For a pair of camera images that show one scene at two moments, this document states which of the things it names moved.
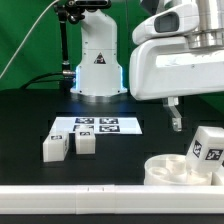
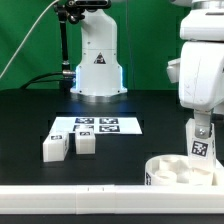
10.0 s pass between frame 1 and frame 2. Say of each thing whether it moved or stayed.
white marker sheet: stayed
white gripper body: moved
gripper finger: moved
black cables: stayed
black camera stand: stayed
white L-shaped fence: stayed
